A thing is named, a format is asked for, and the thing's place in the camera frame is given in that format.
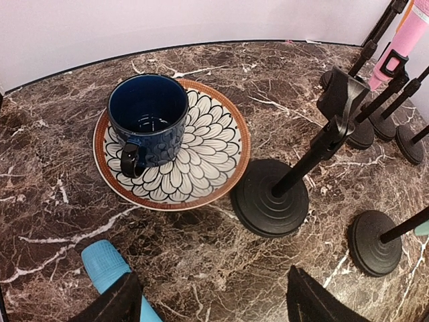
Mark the green microphone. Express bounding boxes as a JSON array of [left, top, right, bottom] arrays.
[[414, 221, 429, 236]]

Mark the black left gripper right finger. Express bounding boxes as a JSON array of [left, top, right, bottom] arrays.
[[286, 266, 369, 322]]

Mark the black stand of pink microphone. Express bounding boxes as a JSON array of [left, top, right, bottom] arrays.
[[347, 50, 409, 150]]

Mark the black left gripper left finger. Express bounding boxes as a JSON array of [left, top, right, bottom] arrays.
[[69, 272, 142, 322]]

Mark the blue microphone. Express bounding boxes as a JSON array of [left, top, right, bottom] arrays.
[[81, 239, 161, 321]]

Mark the floral patterned saucer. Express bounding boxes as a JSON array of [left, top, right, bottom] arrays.
[[93, 78, 251, 211]]

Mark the black stand of beige microphone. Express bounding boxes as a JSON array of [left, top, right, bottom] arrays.
[[395, 125, 429, 165]]

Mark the pink microphone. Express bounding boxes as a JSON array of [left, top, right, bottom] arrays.
[[368, 0, 428, 91]]

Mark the black stand of green microphone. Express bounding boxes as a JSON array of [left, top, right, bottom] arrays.
[[347, 208, 428, 278]]

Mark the dark blue mug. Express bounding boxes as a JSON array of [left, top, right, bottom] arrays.
[[107, 74, 190, 178]]

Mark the black stand of blue microphone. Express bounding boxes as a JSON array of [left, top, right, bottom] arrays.
[[230, 66, 370, 238]]

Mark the black stand of purple microphone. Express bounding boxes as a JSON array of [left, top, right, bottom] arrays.
[[361, 67, 428, 142]]

